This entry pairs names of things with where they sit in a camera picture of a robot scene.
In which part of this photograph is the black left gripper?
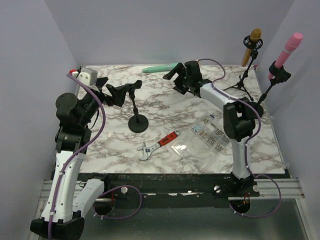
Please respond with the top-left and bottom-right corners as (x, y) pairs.
(79, 77), (129, 127)

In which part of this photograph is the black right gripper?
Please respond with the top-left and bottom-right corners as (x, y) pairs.
(163, 63), (191, 96)

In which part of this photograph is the green microphone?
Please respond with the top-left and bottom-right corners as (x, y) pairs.
(142, 63), (178, 74)

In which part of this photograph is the black round-base microphone stand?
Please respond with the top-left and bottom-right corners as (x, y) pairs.
(128, 88), (149, 133)

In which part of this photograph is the gold microphone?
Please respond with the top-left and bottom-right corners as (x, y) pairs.
(241, 28), (263, 67)

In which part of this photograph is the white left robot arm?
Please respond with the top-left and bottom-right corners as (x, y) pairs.
(30, 77), (142, 240)

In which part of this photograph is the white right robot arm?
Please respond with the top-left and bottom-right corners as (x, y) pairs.
(163, 60), (261, 196)

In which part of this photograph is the black tripod microphone stand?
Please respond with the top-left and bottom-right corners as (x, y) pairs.
(224, 44), (263, 102)

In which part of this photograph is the black round-base stand right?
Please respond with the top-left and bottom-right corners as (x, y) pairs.
(249, 61), (291, 117)

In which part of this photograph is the pink microphone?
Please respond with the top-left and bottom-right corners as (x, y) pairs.
(271, 32), (304, 69)

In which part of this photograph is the clear plastic screw box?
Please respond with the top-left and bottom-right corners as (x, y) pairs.
(171, 114), (231, 173)

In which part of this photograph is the red adjustable wrench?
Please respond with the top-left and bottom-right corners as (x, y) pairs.
(137, 130), (181, 161)

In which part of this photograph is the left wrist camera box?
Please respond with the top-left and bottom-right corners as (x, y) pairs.
(69, 67), (98, 87)

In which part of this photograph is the aluminium rail frame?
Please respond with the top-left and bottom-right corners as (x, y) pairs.
(27, 66), (310, 240)

